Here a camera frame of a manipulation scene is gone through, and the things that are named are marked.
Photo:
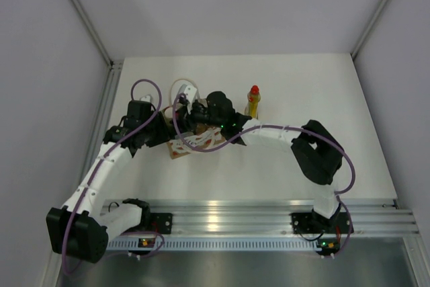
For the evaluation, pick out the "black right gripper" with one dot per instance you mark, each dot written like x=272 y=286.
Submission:
x=195 y=105

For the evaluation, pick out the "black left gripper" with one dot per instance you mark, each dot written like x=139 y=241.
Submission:
x=164 y=133

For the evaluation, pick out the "burlap canvas bag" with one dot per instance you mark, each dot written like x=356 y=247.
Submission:
x=206 y=137

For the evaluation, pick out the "yellow oil bottle red cap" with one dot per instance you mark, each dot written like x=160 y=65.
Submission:
x=253 y=99

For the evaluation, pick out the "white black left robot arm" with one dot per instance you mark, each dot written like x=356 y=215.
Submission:
x=79 y=229

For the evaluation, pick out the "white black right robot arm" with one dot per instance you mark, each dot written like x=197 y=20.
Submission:
x=318 y=154

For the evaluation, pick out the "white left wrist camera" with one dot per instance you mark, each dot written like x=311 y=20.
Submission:
x=147 y=98

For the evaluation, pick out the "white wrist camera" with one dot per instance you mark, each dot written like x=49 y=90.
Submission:
x=188 y=94
x=147 y=98

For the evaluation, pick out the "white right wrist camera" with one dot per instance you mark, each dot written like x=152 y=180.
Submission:
x=188 y=94

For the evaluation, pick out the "left corner aluminium post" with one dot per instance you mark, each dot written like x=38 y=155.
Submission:
x=91 y=30

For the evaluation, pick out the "corner aluminium post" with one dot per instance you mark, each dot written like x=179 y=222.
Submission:
x=91 y=30
x=370 y=26

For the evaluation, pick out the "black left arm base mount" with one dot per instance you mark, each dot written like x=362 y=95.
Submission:
x=161 y=223

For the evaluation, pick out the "perforated cable duct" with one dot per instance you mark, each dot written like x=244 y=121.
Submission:
x=212 y=244

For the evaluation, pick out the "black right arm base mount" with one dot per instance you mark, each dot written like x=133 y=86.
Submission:
x=305 y=223

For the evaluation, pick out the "aluminium frame rail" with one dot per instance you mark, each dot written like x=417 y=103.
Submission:
x=272 y=218

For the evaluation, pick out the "right corner aluminium post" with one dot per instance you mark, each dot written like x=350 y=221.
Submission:
x=370 y=26

